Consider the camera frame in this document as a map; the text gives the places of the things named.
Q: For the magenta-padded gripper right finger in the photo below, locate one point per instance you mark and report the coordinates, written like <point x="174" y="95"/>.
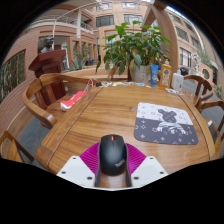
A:
<point x="148" y="170"/>

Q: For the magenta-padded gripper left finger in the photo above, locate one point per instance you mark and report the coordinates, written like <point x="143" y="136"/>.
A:
<point x="75" y="170"/>

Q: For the black computer mouse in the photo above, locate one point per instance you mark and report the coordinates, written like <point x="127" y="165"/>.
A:
<point x="112" y="155"/>

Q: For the grey white printed mouse pad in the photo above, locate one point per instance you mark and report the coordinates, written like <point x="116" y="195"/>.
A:
<point x="160" y="131"/>

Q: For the wooden armchair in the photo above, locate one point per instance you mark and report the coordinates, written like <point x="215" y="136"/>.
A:
<point x="113" y="70"/>
<point x="213" y="104"/>
<point x="8" y="150"/>
<point x="33" y="108"/>
<point x="206" y="85"/>

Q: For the black notebook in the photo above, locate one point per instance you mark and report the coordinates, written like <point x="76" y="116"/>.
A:
<point x="211" y="126"/>

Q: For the blue tube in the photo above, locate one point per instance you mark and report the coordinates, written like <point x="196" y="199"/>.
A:
<point x="154" y="75"/>

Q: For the yellow liquid bottle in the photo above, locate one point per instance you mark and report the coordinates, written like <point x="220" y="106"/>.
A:
<point x="165" y="76"/>

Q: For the white stone statue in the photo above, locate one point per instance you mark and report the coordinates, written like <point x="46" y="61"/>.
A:
<point x="197" y="62"/>

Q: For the green plant in white pot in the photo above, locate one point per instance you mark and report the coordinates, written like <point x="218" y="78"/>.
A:
<point x="133" y="45"/>

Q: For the dark bust statue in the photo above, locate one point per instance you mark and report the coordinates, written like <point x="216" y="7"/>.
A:
<point x="47" y="43"/>

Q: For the dark red wooden pedestal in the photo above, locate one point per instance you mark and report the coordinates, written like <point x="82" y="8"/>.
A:
<point x="48" y="63"/>

